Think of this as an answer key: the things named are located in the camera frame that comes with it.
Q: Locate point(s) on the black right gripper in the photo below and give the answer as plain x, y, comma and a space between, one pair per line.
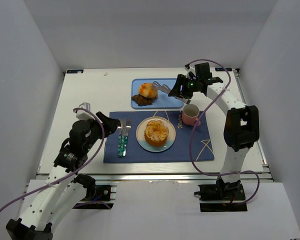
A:
184, 85

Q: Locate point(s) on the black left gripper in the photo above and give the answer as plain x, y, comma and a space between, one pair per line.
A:
106, 124

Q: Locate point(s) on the metal serving tongs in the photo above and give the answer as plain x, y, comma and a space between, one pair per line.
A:
165, 89

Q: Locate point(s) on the sugared orange muffin bread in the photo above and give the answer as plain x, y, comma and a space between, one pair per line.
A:
156, 133

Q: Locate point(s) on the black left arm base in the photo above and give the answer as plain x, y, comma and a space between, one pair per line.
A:
103, 199

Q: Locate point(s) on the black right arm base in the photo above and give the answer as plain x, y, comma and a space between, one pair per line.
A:
211, 200

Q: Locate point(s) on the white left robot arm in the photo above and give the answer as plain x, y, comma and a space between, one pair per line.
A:
65, 185

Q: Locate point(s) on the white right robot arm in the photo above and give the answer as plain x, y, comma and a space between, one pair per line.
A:
241, 129

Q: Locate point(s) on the light blue plastic tray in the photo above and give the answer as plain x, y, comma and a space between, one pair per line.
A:
163, 101

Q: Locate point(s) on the pink ceramic mug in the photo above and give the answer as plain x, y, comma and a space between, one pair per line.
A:
190, 115

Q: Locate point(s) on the round orange striped bun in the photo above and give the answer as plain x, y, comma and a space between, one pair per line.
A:
148, 91

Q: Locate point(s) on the cream and blue plate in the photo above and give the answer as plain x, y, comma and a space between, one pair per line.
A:
141, 138

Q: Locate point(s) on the brown chocolate croissant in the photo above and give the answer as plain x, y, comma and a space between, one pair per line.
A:
141, 100

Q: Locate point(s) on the dark label sticker right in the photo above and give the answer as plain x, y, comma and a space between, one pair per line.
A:
220, 69

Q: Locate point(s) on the dark label sticker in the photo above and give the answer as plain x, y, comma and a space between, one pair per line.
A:
74, 71
220, 69

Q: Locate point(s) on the blue cloth placemat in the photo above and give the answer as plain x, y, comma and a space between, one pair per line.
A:
135, 154

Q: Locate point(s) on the dark label sticker left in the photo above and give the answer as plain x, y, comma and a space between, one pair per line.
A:
74, 71

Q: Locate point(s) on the spoon with green handle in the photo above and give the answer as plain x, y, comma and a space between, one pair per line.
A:
120, 129

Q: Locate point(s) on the knife with green handle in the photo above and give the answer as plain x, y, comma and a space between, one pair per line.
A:
122, 140

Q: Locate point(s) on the fork with green handle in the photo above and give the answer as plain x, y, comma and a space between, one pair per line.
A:
128, 125

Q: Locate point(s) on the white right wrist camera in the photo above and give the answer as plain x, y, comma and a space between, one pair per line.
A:
191, 72

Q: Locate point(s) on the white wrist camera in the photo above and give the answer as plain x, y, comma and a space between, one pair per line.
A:
191, 72
83, 115

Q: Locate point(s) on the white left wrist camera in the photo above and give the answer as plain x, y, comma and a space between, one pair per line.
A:
83, 115

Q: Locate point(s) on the aluminium table rail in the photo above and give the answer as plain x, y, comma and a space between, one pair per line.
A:
266, 176

